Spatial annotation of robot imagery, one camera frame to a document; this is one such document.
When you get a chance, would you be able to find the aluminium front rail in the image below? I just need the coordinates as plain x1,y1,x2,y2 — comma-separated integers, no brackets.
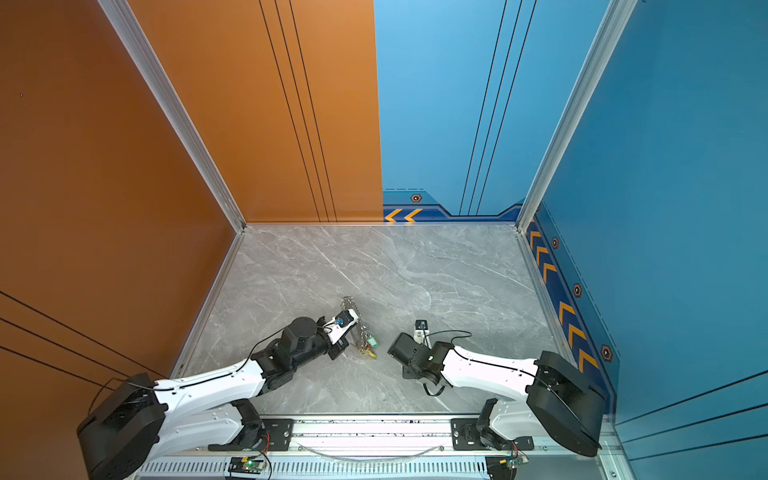
173,413,625,458

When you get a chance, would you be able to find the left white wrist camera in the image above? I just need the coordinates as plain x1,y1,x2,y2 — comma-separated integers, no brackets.
321,310,353,341

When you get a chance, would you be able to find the left green circuit board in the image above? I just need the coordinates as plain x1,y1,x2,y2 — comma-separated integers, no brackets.
227,456,269,479

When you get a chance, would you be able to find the bunch of coloured keys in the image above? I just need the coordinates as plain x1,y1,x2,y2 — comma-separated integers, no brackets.
358,335,378,359

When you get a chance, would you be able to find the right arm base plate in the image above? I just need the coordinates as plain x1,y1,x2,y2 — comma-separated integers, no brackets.
449,417,535,451

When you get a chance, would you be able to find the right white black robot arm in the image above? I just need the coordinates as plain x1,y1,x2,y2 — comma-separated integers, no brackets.
388,333,608,457

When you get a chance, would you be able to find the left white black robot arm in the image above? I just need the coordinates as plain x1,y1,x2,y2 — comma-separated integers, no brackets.
77,309,359,479

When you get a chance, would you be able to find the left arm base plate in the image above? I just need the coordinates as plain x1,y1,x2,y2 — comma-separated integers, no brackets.
207,418,294,453

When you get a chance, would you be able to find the right green circuit board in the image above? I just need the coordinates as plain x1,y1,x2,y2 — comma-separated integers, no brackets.
485,452,530,480

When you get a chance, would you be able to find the green circuit board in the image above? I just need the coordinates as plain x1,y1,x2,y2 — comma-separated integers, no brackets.
227,456,269,479
485,452,530,480

